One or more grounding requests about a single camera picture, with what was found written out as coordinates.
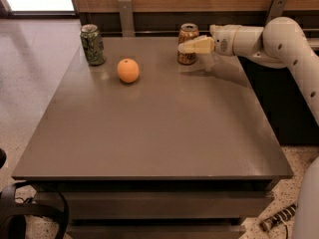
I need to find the green soda can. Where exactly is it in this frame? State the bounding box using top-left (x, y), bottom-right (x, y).
top-left (80, 24), bottom-right (106, 66)

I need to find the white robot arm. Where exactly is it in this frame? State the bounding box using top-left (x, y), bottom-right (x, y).
top-left (177, 17), bottom-right (319, 239)

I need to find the black chair base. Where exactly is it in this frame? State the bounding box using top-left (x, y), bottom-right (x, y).
top-left (0, 181), bottom-right (69, 239)

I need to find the orange soda can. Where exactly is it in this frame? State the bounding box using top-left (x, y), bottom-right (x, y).
top-left (177, 23), bottom-right (199, 65)

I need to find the grey drawer cabinet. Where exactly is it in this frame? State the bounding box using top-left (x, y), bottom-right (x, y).
top-left (13, 38), bottom-right (292, 239)

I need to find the metal bracket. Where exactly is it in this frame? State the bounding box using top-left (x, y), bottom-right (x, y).
top-left (265, 0), bottom-right (288, 23)
top-left (118, 0), bottom-right (136, 37)

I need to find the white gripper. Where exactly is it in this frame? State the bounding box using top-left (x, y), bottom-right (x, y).
top-left (177, 25), bottom-right (263, 57)

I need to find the white power strip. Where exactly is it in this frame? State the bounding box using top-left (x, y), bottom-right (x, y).
top-left (259, 203), bottom-right (297, 232)

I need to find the left metal bracket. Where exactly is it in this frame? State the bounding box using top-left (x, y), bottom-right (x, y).
top-left (118, 0), bottom-right (136, 37)

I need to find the right metal bracket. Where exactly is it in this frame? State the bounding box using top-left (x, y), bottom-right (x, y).
top-left (265, 0), bottom-right (288, 23)

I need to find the orange fruit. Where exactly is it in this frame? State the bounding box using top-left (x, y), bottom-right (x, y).
top-left (117, 59), bottom-right (140, 84)

